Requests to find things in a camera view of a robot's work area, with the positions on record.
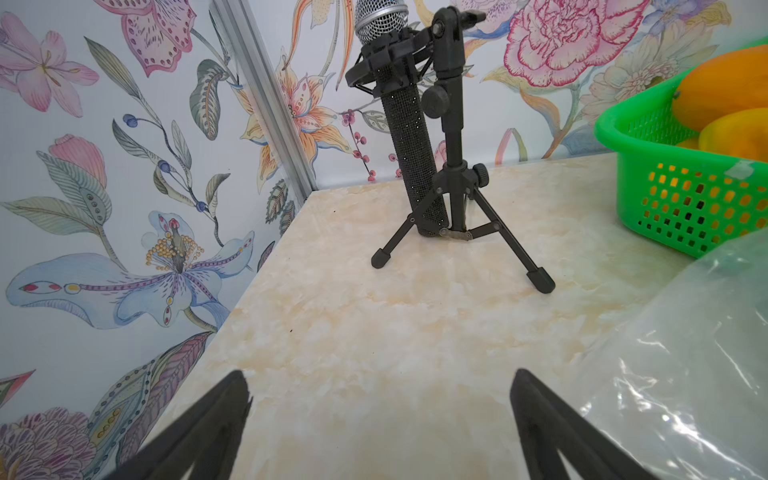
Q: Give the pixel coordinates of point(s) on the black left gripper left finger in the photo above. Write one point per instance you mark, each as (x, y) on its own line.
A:
(203, 443)

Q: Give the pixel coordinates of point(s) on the green plastic basket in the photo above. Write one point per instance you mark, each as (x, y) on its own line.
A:
(670, 191)

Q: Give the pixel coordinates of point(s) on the black tripod microphone stand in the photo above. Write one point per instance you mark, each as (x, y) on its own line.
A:
(455, 207)

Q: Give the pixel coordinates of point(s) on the yellow mango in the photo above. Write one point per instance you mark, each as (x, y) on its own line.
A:
(741, 135)

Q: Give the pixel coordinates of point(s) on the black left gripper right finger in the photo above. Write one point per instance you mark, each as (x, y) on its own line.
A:
(552, 434)

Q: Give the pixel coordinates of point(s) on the clear zip-top bag blue zipper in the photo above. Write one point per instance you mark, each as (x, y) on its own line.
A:
(682, 386)

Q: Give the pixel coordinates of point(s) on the large orange mango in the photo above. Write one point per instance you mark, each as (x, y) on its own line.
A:
(724, 85)

